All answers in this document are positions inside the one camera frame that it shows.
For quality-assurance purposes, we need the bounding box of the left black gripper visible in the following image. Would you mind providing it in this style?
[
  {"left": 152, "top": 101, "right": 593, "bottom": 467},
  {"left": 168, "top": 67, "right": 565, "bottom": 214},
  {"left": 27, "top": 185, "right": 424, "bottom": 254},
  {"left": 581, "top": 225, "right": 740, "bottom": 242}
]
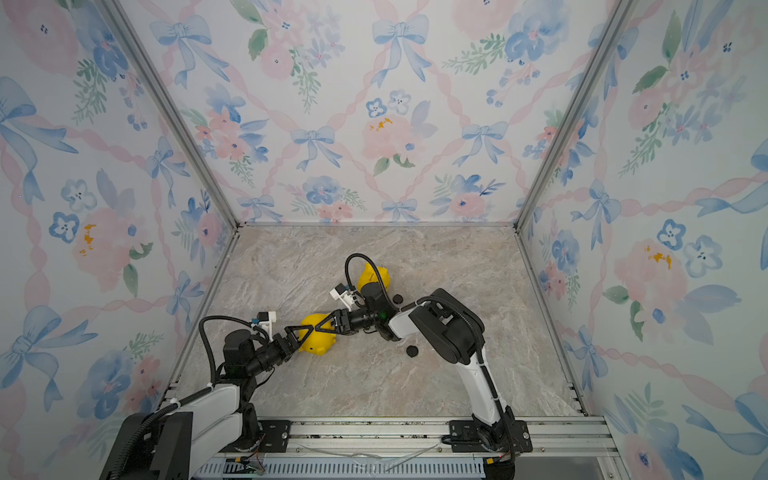
[{"left": 248, "top": 325, "right": 312, "bottom": 377}]

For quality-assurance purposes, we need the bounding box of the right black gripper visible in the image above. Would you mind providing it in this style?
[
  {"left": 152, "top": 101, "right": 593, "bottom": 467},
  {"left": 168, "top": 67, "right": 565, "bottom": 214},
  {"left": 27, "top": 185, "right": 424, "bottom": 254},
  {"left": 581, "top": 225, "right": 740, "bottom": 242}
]
[{"left": 316, "top": 309, "right": 381, "bottom": 336}]

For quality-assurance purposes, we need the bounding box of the yellow piggy bank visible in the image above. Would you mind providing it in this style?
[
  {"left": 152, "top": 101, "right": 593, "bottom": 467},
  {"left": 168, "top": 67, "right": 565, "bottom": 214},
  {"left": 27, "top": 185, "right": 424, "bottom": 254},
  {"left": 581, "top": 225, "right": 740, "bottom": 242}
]
[
  {"left": 356, "top": 264, "right": 391, "bottom": 291},
  {"left": 300, "top": 313, "right": 336, "bottom": 356}
]

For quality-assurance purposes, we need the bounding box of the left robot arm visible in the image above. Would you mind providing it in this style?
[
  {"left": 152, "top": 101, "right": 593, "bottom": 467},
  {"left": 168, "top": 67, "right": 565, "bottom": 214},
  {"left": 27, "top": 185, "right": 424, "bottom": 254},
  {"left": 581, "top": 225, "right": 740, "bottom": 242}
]
[{"left": 100, "top": 325, "right": 314, "bottom": 479}]

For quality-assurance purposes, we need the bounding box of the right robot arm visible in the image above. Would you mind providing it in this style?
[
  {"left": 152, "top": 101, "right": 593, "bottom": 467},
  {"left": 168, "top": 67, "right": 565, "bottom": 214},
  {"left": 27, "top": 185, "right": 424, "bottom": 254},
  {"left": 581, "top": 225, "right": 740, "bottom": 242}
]
[{"left": 303, "top": 282, "right": 522, "bottom": 457}]

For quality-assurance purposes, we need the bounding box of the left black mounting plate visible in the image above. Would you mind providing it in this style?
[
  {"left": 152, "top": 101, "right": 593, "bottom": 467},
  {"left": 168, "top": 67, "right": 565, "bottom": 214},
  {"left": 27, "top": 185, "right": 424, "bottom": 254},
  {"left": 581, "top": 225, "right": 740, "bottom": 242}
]
[{"left": 219, "top": 419, "right": 292, "bottom": 454}]

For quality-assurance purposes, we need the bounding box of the black mounting plate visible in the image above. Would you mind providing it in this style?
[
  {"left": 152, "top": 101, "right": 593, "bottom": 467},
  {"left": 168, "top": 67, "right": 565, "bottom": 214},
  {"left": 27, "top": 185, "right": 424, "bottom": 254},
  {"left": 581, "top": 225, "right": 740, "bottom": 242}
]
[
  {"left": 441, "top": 419, "right": 533, "bottom": 454},
  {"left": 219, "top": 419, "right": 292, "bottom": 454}
]

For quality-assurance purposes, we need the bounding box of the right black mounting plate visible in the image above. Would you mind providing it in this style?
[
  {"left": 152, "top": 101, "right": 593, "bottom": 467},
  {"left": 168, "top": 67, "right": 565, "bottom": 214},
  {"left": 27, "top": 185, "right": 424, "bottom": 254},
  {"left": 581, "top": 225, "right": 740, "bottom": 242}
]
[{"left": 441, "top": 419, "right": 533, "bottom": 454}]

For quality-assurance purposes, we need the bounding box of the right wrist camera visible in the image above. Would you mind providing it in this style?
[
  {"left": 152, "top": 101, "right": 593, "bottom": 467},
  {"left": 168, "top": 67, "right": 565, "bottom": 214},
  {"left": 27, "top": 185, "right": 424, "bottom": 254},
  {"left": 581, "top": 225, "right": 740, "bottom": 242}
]
[{"left": 329, "top": 283, "right": 357, "bottom": 311}]

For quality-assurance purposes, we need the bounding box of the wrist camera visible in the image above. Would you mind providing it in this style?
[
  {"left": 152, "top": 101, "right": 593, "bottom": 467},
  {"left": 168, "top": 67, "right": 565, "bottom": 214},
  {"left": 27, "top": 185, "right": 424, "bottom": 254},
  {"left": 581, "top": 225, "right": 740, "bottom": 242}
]
[
  {"left": 251, "top": 311, "right": 277, "bottom": 338},
  {"left": 329, "top": 283, "right": 357, "bottom": 311}
]

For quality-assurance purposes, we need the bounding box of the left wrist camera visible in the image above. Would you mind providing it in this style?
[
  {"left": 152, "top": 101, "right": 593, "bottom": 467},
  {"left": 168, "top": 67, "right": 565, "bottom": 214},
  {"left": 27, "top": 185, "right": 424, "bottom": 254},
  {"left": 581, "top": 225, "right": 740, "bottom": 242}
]
[{"left": 251, "top": 311, "right": 277, "bottom": 338}]

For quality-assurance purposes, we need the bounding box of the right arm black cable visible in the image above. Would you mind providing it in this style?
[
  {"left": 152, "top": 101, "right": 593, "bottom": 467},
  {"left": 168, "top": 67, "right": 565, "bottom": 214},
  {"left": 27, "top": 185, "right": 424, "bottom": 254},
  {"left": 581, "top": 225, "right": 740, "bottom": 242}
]
[{"left": 344, "top": 252, "right": 517, "bottom": 445}]

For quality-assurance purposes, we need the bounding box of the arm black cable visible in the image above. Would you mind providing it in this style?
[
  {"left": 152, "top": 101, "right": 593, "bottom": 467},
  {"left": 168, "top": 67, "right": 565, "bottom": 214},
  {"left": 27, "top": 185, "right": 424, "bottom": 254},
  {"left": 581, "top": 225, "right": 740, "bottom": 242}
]
[
  {"left": 107, "top": 315, "right": 265, "bottom": 480},
  {"left": 344, "top": 252, "right": 517, "bottom": 445}
]

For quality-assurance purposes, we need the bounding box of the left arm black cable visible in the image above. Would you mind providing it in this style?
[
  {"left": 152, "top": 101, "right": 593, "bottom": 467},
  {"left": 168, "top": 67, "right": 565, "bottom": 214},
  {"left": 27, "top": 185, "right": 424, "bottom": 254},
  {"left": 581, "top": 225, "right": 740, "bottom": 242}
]
[{"left": 107, "top": 315, "right": 265, "bottom": 480}]

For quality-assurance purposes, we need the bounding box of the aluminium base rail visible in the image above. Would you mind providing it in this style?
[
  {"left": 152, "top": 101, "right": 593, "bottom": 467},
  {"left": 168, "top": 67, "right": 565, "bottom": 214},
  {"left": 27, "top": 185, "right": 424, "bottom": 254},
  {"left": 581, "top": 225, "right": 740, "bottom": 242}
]
[{"left": 190, "top": 417, "right": 629, "bottom": 479}]

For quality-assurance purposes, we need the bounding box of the left aluminium corner post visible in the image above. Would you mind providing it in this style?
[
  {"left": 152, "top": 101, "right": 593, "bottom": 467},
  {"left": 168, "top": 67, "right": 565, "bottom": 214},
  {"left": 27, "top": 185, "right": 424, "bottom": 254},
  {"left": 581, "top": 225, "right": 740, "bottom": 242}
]
[{"left": 95, "top": 0, "right": 240, "bottom": 232}]

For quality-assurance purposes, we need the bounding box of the aluminium corner post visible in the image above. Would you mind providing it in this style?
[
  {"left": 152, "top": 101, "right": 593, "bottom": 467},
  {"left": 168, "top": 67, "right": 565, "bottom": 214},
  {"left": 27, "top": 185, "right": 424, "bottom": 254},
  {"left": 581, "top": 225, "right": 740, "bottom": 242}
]
[
  {"left": 514, "top": 0, "right": 636, "bottom": 234},
  {"left": 95, "top": 0, "right": 240, "bottom": 232}
]

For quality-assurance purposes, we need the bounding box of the right aluminium corner post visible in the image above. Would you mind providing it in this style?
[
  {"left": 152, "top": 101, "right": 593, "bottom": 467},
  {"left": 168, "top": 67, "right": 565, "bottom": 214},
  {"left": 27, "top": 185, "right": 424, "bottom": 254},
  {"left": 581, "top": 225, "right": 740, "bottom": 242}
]
[{"left": 514, "top": 0, "right": 636, "bottom": 234}]

